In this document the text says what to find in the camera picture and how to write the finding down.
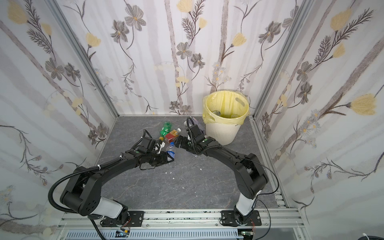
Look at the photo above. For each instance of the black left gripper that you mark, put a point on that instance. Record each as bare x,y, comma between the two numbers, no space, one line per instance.
162,157

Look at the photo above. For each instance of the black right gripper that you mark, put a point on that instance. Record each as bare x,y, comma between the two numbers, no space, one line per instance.
183,142

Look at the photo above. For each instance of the Pepsi label bottle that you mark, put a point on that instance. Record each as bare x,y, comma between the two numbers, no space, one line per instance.
171,150

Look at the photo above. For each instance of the dark green bottle yellow cap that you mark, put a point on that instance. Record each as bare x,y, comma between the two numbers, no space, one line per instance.
166,128

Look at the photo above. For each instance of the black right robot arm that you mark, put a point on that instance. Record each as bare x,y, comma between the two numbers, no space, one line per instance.
251,178

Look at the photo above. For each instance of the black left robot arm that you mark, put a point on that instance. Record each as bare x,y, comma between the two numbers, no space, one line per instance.
81,192

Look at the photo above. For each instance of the white bin with yellow bag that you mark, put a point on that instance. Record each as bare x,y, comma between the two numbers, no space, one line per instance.
234,108

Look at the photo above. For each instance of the red yellow label bottle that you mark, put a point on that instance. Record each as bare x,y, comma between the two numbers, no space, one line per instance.
172,135

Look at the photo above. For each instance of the clear bottle blue tint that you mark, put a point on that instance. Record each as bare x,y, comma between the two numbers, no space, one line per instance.
199,124

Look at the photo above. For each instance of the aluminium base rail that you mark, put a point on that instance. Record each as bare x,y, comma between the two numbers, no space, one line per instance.
216,224

